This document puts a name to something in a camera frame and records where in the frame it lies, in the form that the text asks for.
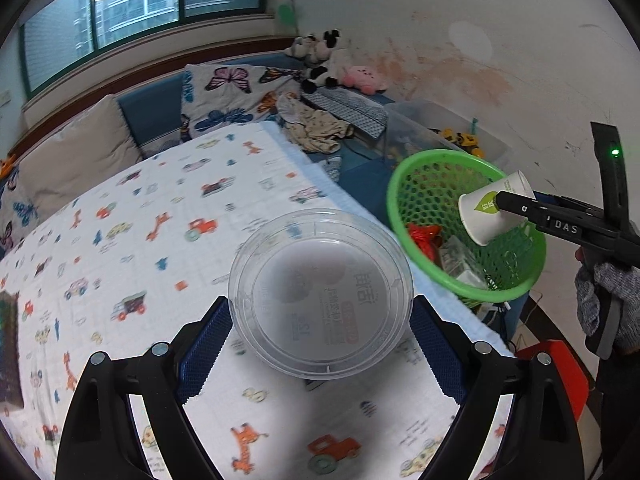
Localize grey plush toy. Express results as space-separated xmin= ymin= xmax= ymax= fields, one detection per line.
xmin=284 ymin=35 xmax=321 ymax=58

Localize pink plush toy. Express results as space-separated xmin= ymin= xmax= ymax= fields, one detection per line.
xmin=341 ymin=65 xmax=388 ymax=95

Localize person's right hand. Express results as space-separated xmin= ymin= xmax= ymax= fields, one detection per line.
xmin=574 ymin=259 xmax=640 ymax=351

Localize grey patterned cloth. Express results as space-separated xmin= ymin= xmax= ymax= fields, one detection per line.
xmin=320 ymin=155 xmax=345 ymax=183

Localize yellow toy truck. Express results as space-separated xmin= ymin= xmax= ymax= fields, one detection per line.
xmin=440 ymin=129 xmax=486 ymax=158

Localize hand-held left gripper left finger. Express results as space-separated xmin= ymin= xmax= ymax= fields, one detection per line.
xmin=55 ymin=296 xmax=232 ymax=480

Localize black and white cow plush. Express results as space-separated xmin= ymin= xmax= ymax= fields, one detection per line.
xmin=300 ymin=29 xmax=351 ymax=93

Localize blue white patterned folded cloth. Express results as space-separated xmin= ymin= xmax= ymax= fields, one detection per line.
xmin=312 ymin=86 xmax=390 ymax=137

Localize crumpled clear wrapper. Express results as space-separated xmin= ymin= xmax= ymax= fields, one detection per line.
xmin=440 ymin=237 xmax=488 ymax=288

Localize red plastic stool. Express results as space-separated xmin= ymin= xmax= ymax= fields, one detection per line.
xmin=515 ymin=340 xmax=591 ymax=423

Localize vehicle print bed sheet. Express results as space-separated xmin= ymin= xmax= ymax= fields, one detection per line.
xmin=0 ymin=120 xmax=516 ymax=480

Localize window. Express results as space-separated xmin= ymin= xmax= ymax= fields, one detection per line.
xmin=19 ymin=0 xmax=276 ymax=101

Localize clear round plastic container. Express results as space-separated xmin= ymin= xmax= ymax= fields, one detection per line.
xmin=228 ymin=210 xmax=414 ymax=380

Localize beige patterned clothing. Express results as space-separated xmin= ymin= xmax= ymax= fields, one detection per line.
xmin=276 ymin=92 xmax=356 ymax=153

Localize white paper cup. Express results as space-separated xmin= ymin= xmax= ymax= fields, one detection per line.
xmin=458 ymin=170 xmax=536 ymax=247

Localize red plastic bag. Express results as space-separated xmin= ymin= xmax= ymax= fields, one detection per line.
xmin=407 ymin=222 xmax=443 ymax=261

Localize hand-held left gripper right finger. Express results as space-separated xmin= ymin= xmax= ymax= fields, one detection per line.
xmin=410 ymin=295 xmax=586 ymax=480

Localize clear plastic storage box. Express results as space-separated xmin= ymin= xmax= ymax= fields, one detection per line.
xmin=382 ymin=100 xmax=513 ymax=173

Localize beige pillow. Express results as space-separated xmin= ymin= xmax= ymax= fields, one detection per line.
xmin=19 ymin=94 xmax=143 ymax=223

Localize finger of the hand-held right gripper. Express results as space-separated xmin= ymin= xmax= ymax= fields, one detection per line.
xmin=492 ymin=190 xmax=556 ymax=231

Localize green plastic mesh basket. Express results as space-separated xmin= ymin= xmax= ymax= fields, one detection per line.
xmin=389 ymin=149 xmax=547 ymax=305

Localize butterfly print pillow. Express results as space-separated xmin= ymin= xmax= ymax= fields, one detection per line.
xmin=0 ymin=165 xmax=41 ymax=261
xmin=180 ymin=62 xmax=306 ymax=143

